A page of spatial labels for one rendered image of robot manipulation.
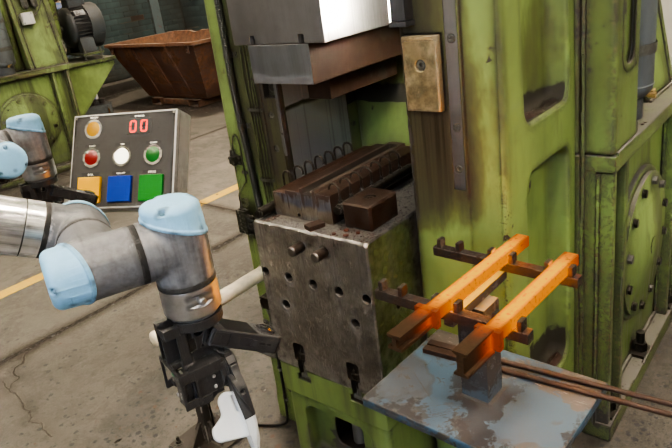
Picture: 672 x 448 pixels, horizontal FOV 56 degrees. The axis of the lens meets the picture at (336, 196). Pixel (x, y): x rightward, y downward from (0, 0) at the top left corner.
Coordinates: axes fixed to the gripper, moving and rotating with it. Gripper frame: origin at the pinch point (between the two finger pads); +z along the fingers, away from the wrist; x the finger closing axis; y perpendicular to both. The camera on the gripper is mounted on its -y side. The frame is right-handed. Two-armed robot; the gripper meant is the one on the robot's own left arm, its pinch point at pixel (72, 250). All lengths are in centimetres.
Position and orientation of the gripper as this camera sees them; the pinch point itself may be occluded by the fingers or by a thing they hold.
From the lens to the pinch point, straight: 174.7
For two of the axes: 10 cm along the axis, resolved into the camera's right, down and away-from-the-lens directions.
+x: 5.8, 2.1, -7.8
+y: -8.0, 3.0, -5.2
